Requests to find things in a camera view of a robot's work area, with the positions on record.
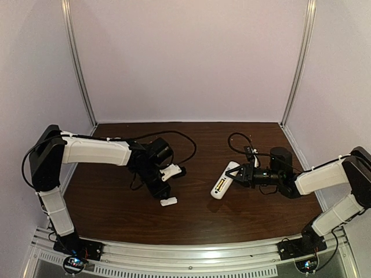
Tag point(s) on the front aluminium rail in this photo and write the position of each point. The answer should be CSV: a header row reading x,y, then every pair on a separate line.
x,y
259,258

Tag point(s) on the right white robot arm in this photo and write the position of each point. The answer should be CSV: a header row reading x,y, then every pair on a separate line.
x,y
352,169

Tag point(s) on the white remote control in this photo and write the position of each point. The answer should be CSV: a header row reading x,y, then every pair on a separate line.
x,y
220,195

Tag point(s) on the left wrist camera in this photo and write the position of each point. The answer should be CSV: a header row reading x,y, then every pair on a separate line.
x,y
172,171

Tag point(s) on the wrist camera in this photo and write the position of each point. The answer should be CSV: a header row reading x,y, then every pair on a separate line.
x,y
250,154
172,171

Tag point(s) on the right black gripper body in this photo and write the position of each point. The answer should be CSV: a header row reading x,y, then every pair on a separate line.
x,y
247,174

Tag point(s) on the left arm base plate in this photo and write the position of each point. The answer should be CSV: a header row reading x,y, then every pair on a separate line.
x,y
81,248

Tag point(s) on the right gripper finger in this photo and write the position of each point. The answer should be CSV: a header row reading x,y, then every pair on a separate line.
x,y
239,179
234,171

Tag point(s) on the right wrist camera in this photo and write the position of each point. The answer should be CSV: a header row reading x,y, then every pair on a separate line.
x,y
250,154

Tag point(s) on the circuit board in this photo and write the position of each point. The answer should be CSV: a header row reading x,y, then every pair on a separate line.
x,y
307,265
74,265

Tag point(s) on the right circuit board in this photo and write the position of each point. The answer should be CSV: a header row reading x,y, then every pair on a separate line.
x,y
307,265

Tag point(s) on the left circuit board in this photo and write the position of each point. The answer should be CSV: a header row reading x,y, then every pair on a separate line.
x,y
74,265

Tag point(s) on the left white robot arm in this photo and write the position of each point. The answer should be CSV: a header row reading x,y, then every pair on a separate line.
x,y
56,147

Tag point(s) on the left aluminium frame post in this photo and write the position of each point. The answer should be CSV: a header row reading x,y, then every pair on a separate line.
x,y
68,21

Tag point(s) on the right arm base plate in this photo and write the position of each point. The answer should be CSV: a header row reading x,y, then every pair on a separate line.
x,y
295,248

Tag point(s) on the aluminium frame post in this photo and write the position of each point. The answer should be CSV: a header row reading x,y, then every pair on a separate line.
x,y
68,21
309,20

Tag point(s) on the white battery cover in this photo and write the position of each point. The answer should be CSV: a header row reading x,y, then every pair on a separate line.
x,y
168,202

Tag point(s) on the right aluminium frame post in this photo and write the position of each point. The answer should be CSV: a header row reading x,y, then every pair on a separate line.
x,y
309,20

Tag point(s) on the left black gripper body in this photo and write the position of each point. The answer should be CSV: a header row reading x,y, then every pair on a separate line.
x,y
159,189

